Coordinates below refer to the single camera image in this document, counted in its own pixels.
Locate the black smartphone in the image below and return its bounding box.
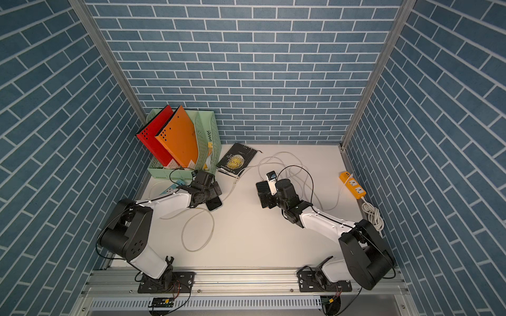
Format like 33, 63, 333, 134
206, 196, 223, 211

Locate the white charging cable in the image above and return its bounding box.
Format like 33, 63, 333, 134
159, 169, 254, 253
257, 151, 349, 212

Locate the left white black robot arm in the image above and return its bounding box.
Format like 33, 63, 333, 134
97, 171, 222, 280

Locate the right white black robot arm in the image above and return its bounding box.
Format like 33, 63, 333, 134
256, 179, 395, 291

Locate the blue power strip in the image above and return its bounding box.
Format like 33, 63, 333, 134
166, 180, 186, 194

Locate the black book gold emblem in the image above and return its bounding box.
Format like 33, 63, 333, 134
216, 143, 258, 178

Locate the orange folder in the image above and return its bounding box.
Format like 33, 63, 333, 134
155, 106, 199, 169

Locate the mint green file organizer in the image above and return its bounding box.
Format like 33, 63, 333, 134
137, 105, 221, 181

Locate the orange power strip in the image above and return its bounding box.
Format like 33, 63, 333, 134
339, 171, 366, 200

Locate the red folder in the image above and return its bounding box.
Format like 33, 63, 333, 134
136, 105, 175, 167

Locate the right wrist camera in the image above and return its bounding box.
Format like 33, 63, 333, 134
266, 171, 278, 196

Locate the white coiled power cord right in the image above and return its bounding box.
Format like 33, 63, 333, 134
361, 201, 385, 234

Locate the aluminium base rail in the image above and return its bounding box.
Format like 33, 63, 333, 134
80, 267, 408, 297

